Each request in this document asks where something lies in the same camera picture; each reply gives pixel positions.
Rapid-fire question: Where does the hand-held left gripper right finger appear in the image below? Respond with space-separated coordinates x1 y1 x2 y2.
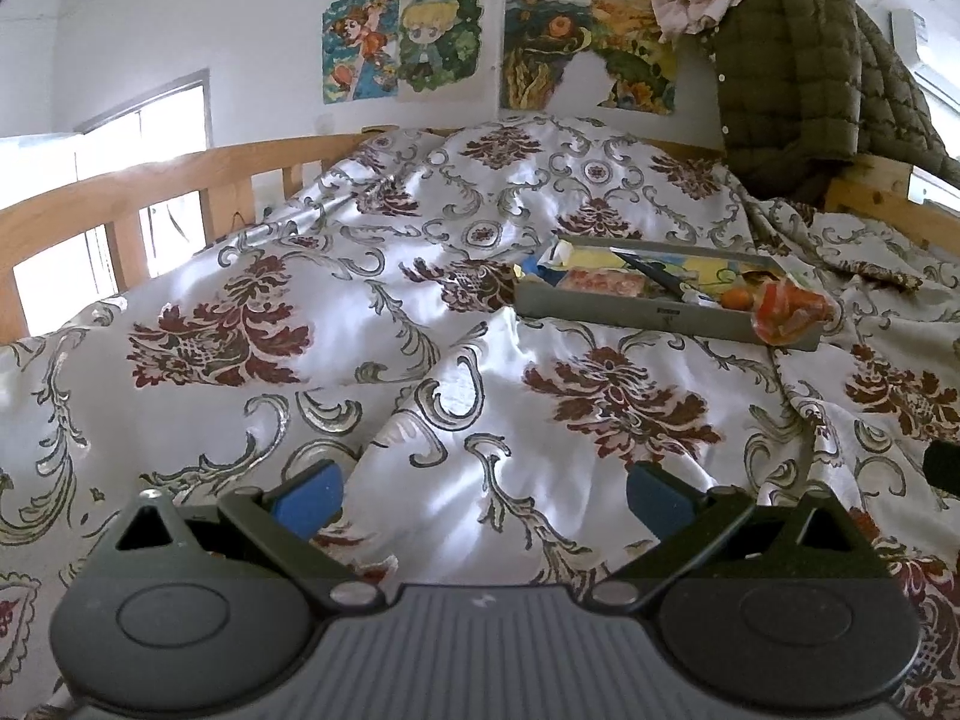
583 461 893 611

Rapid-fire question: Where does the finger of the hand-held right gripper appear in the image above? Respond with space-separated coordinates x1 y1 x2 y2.
922 439 960 500

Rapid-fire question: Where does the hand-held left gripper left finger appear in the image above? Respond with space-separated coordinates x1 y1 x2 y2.
79 460 387 612

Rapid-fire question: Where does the grey plastic tray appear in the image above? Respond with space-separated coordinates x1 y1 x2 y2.
514 234 823 353

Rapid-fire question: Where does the orange snack bag green top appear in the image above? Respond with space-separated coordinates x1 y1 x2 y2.
750 275 838 347

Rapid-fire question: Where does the clear puffed rice bar packet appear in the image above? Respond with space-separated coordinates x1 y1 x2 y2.
559 268 650 300

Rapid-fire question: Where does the navy blue long packet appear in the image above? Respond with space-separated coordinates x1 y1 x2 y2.
610 247 700 302

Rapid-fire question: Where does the floral printed blanket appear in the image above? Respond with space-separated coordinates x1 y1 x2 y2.
0 114 960 720

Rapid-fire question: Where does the cartoon paper tray liner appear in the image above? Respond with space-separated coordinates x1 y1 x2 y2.
525 240 781 295

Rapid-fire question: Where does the window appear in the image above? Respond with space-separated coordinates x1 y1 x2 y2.
11 71 212 316

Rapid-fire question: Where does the green quilted jacket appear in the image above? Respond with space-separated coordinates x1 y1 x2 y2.
709 0 960 205

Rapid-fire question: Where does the white air conditioner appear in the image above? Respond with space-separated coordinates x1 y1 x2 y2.
889 7 960 104

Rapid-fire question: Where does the orange green painting poster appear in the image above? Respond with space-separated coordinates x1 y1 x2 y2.
499 0 680 118

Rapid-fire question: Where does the pink white cloth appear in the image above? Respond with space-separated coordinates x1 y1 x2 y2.
651 0 832 44

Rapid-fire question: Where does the wooden bed frame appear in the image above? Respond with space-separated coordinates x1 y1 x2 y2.
0 127 960 346

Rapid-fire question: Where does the fairy cartoon wall poster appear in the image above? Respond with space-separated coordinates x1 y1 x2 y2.
322 0 400 106

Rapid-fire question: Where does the blond cartoon figure wall poster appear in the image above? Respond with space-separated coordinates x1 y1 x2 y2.
397 0 485 103

